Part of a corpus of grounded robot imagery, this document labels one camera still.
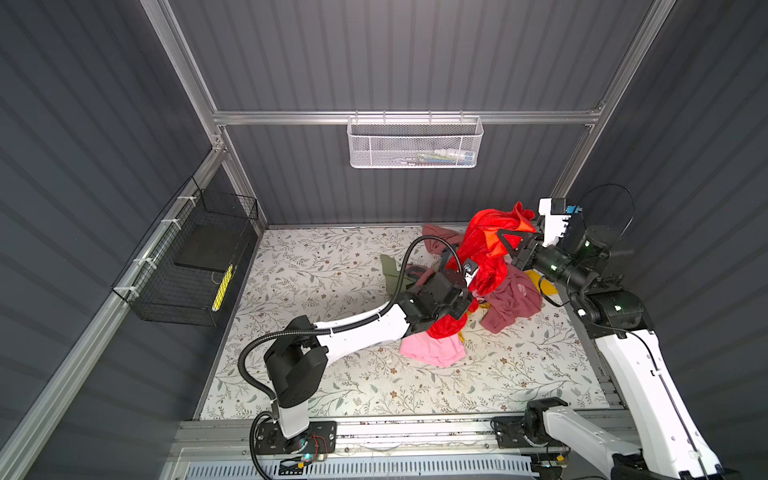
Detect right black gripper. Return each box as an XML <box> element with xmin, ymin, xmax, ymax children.
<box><xmin>497</xmin><ymin>226</ymin><xmax>586</xmax><ymax>295</ymax></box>

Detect red cloth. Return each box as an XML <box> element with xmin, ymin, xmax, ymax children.
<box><xmin>422</xmin><ymin>202</ymin><xmax>543</xmax><ymax>334</ymax></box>

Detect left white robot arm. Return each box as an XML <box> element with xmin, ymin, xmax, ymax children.
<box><xmin>264</xmin><ymin>261</ymin><xmax>478</xmax><ymax>440</ymax></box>

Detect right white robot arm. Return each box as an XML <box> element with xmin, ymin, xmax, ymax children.
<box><xmin>497</xmin><ymin>230</ymin><xmax>742</xmax><ymax>479</ymax></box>

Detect yellow cloth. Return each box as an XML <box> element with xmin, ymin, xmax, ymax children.
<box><xmin>524</xmin><ymin>269</ymin><xmax>558</xmax><ymax>296</ymax></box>

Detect light pink cloth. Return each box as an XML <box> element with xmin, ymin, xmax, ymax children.
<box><xmin>400</xmin><ymin>332</ymin><xmax>466</xmax><ymax>368</ymax></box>

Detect olive green shirt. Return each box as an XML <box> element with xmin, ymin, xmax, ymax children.
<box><xmin>379</xmin><ymin>254</ymin><xmax>421</xmax><ymax>297</ymax></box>

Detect dusty rose printed shirt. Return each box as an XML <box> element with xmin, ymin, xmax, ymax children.
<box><xmin>422</xmin><ymin>224</ymin><xmax>542</xmax><ymax>339</ymax></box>

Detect items in white basket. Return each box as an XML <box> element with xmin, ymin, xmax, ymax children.
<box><xmin>396</xmin><ymin>148</ymin><xmax>477</xmax><ymax>168</ymax></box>

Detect white vented strip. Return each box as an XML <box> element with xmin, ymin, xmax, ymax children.
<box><xmin>182</xmin><ymin>454</ymin><xmax>540</xmax><ymax>480</ymax></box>

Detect yellow green brush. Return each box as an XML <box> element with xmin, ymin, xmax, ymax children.
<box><xmin>211</xmin><ymin>264</ymin><xmax>235</xmax><ymax>312</ymax></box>

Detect black pad in basket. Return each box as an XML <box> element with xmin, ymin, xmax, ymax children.
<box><xmin>174</xmin><ymin>225</ymin><xmax>242</xmax><ymax>273</ymax></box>

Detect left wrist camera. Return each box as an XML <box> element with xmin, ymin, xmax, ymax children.
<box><xmin>462</xmin><ymin>259</ymin><xmax>479</xmax><ymax>285</ymax></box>

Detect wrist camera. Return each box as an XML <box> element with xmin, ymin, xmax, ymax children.
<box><xmin>538</xmin><ymin>197</ymin><xmax>582</xmax><ymax>247</ymax></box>
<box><xmin>462</xmin><ymin>259</ymin><xmax>479</xmax><ymax>285</ymax></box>

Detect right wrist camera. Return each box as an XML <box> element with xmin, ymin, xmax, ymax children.
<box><xmin>538</xmin><ymin>197</ymin><xmax>582</xmax><ymax>247</ymax></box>

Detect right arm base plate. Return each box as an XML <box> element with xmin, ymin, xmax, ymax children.
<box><xmin>490</xmin><ymin>416</ymin><xmax>569</xmax><ymax>451</ymax></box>

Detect white wire mesh basket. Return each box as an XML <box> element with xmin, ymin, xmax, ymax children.
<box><xmin>346</xmin><ymin>114</ymin><xmax>484</xmax><ymax>169</ymax></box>

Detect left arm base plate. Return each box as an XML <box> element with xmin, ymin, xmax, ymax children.
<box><xmin>255</xmin><ymin>420</ymin><xmax>338</xmax><ymax>455</ymax></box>

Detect left black corrugated cable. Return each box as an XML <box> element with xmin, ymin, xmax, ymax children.
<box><xmin>237</xmin><ymin>235</ymin><xmax>464</xmax><ymax>480</ymax></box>

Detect black wire basket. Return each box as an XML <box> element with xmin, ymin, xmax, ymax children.
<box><xmin>112</xmin><ymin>180</ymin><xmax>259</xmax><ymax>327</ymax></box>

